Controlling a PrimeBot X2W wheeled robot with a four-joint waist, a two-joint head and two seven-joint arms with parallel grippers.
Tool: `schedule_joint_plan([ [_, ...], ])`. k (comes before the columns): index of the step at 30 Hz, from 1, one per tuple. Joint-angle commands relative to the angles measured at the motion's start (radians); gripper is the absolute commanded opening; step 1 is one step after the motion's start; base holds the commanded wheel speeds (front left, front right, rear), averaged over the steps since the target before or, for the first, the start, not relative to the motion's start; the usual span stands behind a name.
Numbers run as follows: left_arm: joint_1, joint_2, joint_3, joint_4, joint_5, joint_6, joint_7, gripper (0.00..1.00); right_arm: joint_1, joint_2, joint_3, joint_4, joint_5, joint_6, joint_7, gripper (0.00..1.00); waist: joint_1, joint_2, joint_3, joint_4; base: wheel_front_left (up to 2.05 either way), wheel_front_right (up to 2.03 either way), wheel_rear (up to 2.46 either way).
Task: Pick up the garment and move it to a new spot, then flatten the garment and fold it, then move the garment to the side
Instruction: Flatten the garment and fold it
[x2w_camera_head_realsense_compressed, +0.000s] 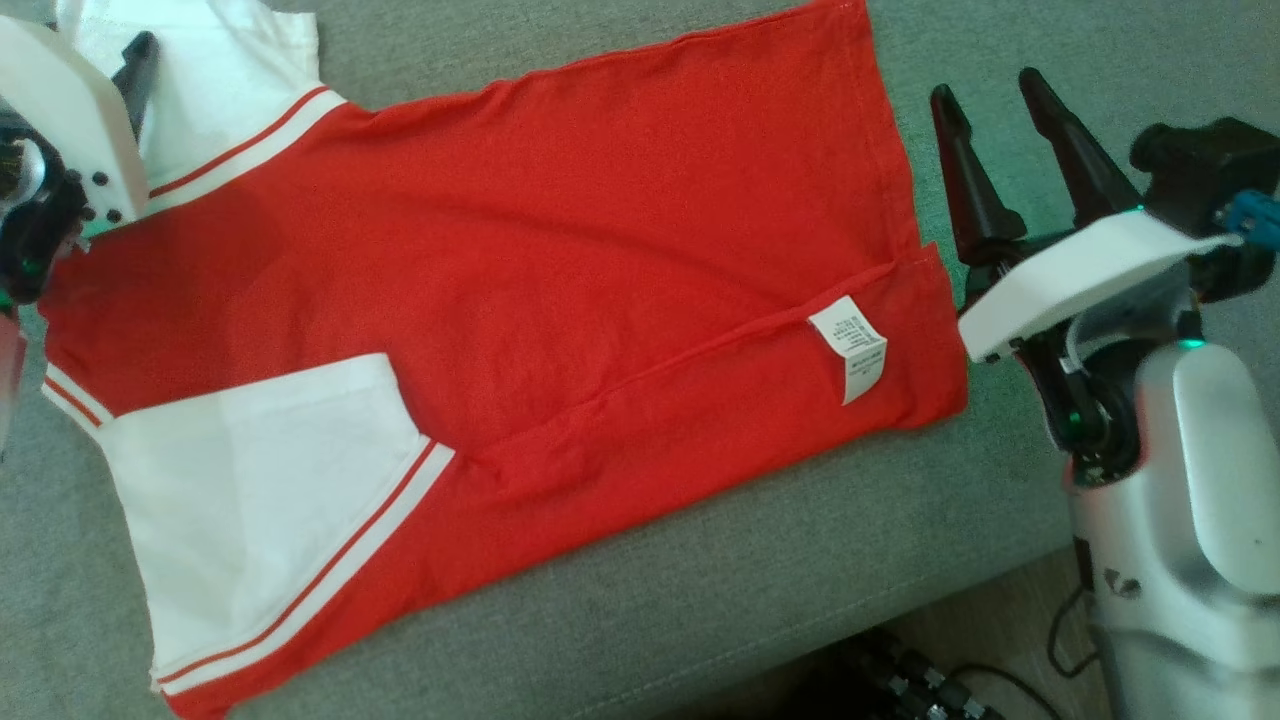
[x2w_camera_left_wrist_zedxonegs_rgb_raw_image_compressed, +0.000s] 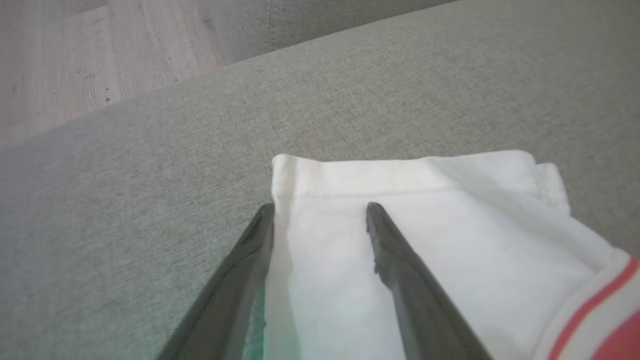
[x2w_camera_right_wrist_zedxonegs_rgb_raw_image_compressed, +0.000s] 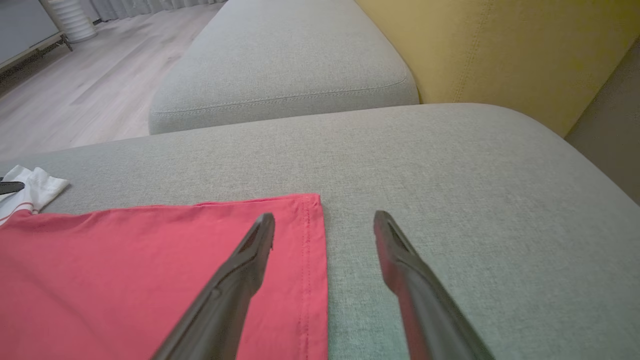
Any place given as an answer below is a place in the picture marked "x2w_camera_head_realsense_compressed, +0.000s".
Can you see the red and white jersey shirt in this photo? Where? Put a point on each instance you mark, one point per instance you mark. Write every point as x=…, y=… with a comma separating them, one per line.
x=600, y=250

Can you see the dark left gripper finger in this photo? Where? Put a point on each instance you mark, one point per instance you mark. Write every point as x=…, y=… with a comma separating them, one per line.
x=140, y=75

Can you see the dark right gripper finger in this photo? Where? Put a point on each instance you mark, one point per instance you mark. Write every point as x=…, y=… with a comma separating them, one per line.
x=975, y=190
x=1085, y=170

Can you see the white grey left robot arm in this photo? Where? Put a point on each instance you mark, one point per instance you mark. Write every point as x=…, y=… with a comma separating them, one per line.
x=40, y=240

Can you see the large grey sofa seat cushion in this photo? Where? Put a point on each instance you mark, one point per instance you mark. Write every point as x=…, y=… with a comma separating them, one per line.
x=700, y=600

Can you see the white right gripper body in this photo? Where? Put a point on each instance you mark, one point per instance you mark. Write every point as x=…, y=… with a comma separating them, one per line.
x=1080, y=275

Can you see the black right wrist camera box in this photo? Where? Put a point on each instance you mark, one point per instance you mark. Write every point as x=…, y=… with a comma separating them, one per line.
x=1200, y=160

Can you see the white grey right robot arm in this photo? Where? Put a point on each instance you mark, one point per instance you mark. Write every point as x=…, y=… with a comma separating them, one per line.
x=1180, y=550

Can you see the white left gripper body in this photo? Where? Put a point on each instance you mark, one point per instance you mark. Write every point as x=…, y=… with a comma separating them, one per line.
x=70, y=110

